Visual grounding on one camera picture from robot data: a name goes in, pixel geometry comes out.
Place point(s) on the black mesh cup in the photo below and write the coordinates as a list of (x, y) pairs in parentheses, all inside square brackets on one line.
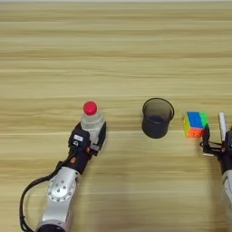
[(157, 120)]

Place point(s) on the colourful puzzle cube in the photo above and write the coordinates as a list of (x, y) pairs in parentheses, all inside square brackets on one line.
[(195, 123)]

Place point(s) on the white marker pen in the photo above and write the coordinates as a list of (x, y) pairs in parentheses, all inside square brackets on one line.
[(222, 125)]

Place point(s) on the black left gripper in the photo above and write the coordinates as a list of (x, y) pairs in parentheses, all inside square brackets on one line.
[(79, 158)]

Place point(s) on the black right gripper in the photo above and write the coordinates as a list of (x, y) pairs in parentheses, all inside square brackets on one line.
[(225, 157)]

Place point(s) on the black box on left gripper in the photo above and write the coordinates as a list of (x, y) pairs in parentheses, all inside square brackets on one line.
[(79, 139)]

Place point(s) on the clear bottle with red cap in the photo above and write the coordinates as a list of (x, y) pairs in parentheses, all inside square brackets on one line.
[(92, 122)]

